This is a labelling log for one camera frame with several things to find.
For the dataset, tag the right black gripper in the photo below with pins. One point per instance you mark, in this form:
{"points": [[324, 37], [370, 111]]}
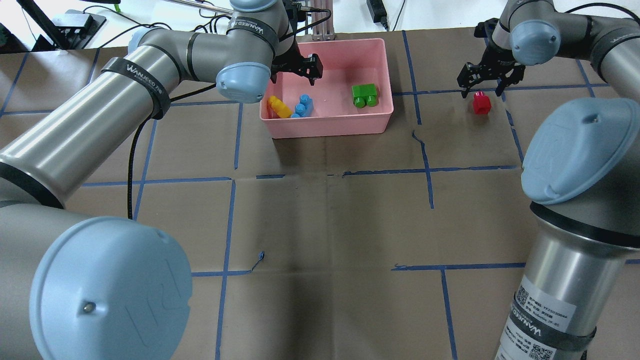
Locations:
{"points": [[496, 63]]}

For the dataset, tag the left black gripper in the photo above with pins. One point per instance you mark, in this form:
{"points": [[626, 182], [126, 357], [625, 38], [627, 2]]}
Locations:
{"points": [[295, 65]]}

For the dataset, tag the red toy block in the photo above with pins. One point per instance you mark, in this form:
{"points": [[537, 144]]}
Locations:
{"points": [[481, 103]]}

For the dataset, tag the blue toy block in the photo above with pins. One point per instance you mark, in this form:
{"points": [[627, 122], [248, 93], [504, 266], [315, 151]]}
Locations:
{"points": [[304, 107]]}

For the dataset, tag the yellow toy block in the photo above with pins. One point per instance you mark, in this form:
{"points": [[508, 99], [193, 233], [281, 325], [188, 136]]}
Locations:
{"points": [[279, 108]]}

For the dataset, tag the green toy block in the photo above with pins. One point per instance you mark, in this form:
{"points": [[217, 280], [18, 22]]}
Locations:
{"points": [[364, 95]]}

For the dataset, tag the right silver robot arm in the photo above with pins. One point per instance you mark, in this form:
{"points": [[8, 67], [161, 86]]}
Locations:
{"points": [[580, 171]]}

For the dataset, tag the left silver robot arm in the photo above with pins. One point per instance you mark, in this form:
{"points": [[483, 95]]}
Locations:
{"points": [[82, 287]]}

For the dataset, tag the black power brick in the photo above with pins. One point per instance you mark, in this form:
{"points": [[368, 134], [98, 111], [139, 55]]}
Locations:
{"points": [[378, 13]]}

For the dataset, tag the black device on desk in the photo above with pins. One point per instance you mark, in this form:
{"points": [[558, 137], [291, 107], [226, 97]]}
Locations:
{"points": [[79, 28]]}

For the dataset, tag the black tripod leg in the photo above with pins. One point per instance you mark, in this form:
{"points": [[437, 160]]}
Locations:
{"points": [[45, 23]]}

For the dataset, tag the aluminium frame post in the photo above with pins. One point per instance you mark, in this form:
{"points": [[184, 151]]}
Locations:
{"points": [[324, 30]]}

